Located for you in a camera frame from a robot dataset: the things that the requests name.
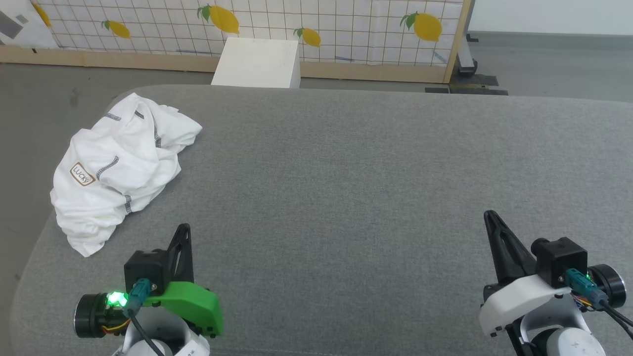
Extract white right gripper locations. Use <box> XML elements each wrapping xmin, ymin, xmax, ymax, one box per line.
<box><xmin>479</xmin><ymin>210</ymin><xmax>627</xmax><ymax>338</ymax></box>

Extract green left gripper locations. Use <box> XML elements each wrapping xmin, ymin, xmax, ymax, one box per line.
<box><xmin>74</xmin><ymin>223</ymin><xmax>225</xmax><ymax>340</ymax></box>

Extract white shirt with grey stitching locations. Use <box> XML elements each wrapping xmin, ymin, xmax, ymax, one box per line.
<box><xmin>49</xmin><ymin>92</ymin><xmax>203</xmax><ymax>258</ymax></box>

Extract grey fabric sofa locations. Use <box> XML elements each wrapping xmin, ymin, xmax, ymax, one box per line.
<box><xmin>10</xmin><ymin>84</ymin><xmax>633</xmax><ymax>356</ymax></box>

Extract grey metal stand leg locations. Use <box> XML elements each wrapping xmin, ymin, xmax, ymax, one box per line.
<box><xmin>456</xmin><ymin>34</ymin><xmax>479</xmax><ymax>76</ymax></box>

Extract white rectangular box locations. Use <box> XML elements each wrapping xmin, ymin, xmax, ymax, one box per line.
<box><xmin>211</xmin><ymin>37</ymin><xmax>301</xmax><ymax>89</ymax></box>

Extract white sheet with grey patches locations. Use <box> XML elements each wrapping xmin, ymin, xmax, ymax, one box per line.
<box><xmin>0</xmin><ymin>0</ymin><xmax>60</xmax><ymax>50</ymax></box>

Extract left arm teal plug cable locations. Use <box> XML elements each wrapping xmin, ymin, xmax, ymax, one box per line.
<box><xmin>123</xmin><ymin>278</ymin><xmax>167</xmax><ymax>356</ymax></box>

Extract arm teal plug cable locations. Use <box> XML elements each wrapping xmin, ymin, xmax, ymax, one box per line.
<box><xmin>565</xmin><ymin>269</ymin><xmax>633</xmax><ymax>341</ymax></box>
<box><xmin>123</xmin><ymin>278</ymin><xmax>167</xmax><ymax>356</ymax></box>

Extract right arm teal plug cable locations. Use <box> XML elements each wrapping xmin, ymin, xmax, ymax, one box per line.
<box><xmin>565</xmin><ymin>269</ymin><xmax>633</xmax><ymax>341</ymax></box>

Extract lemon print wooden frame partition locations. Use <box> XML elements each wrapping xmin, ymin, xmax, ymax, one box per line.
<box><xmin>0</xmin><ymin>0</ymin><xmax>474</xmax><ymax>85</ymax></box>

